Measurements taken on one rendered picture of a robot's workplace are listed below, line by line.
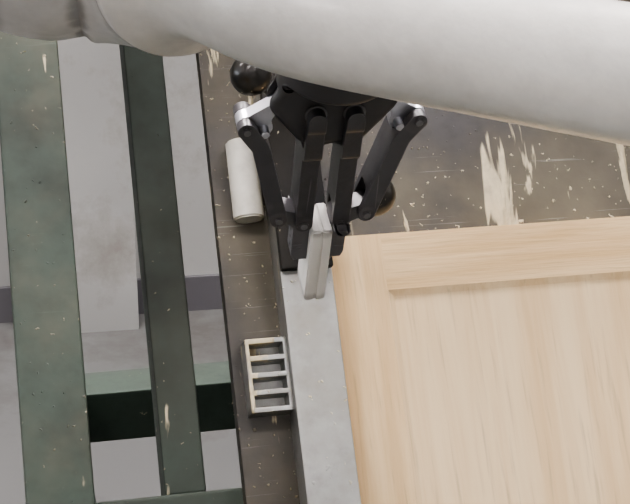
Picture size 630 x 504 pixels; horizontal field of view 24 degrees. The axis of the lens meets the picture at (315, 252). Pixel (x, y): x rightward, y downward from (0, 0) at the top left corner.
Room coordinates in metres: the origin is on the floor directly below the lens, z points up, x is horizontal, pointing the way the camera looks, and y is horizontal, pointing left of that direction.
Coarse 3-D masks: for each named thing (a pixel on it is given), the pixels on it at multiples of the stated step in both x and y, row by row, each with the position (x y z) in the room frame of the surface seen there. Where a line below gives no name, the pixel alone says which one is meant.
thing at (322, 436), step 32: (256, 96) 1.40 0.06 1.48; (288, 288) 1.28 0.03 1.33; (288, 320) 1.26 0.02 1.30; (320, 320) 1.27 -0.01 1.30; (288, 352) 1.25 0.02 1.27; (320, 352) 1.25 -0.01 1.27; (320, 384) 1.23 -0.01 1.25; (320, 416) 1.22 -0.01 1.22; (320, 448) 1.20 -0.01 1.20; (352, 448) 1.20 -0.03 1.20; (320, 480) 1.18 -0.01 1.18; (352, 480) 1.19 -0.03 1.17
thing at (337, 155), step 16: (352, 112) 0.91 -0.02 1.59; (352, 128) 0.91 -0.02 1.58; (336, 144) 0.94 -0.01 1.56; (352, 144) 0.92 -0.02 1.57; (336, 160) 0.94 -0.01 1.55; (352, 160) 0.93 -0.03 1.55; (336, 176) 0.94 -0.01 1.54; (352, 176) 0.94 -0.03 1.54; (336, 192) 0.95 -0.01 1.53; (352, 192) 0.95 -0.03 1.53; (336, 208) 0.95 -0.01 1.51; (336, 224) 0.96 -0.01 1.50
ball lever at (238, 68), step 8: (232, 64) 1.29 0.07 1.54; (240, 64) 1.28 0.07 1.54; (232, 72) 1.28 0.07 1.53; (240, 72) 1.27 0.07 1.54; (248, 72) 1.27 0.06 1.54; (256, 72) 1.27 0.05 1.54; (264, 72) 1.28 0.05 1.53; (232, 80) 1.28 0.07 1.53; (240, 80) 1.27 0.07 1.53; (248, 80) 1.27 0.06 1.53; (256, 80) 1.27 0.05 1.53; (264, 80) 1.28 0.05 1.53; (240, 88) 1.28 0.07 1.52; (248, 88) 1.27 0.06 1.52; (256, 88) 1.27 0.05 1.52; (264, 88) 1.28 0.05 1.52
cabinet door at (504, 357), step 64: (384, 256) 1.34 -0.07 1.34; (448, 256) 1.35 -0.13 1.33; (512, 256) 1.36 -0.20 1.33; (576, 256) 1.37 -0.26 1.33; (384, 320) 1.30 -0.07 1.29; (448, 320) 1.31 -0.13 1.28; (512, 320) 1.32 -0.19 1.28; (576, 320) 1.33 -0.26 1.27; (384, 384) 1.26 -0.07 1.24; (448, 384) 1.28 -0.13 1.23; (512, 384) 1.29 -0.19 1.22; (576, 384) 1.30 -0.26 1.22; (384, 448) 1.23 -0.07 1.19; (448, 448) 1.24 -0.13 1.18; (512, 448) 1.25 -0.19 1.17; (576, 448) 1.26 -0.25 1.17
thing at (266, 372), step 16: (256, 352) 1.27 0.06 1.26; (272, 352) 1.28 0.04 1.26; (256, 368) 1.27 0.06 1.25; (272, 368) 1.27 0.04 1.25; (288, 368) 1.25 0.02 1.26; (256, 384) 1.26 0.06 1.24; (272, 384) 1.26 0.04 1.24; (288, 384) 1.24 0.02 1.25; (256, 400) 1.25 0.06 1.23; (272, 400) 1.25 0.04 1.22; (288, 400) 1.23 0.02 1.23; (256, 416) 1.24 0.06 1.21
